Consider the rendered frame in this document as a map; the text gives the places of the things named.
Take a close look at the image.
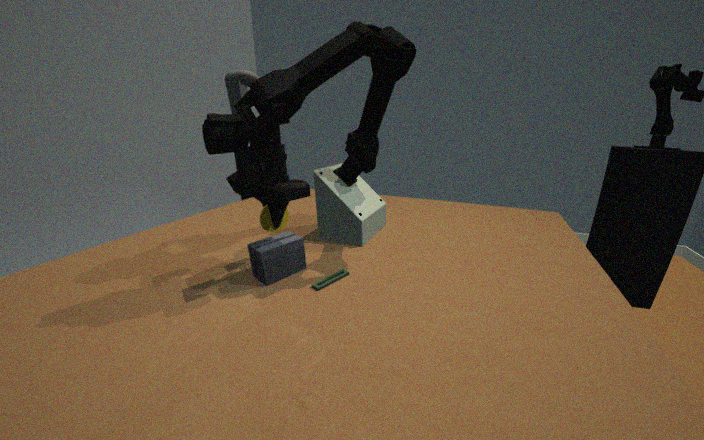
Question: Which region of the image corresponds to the gold coin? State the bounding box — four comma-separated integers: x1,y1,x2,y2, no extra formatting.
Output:
260,204,288,233

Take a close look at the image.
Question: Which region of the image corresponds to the dark green flat bar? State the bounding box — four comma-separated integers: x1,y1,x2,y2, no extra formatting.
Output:
311,269,349,291

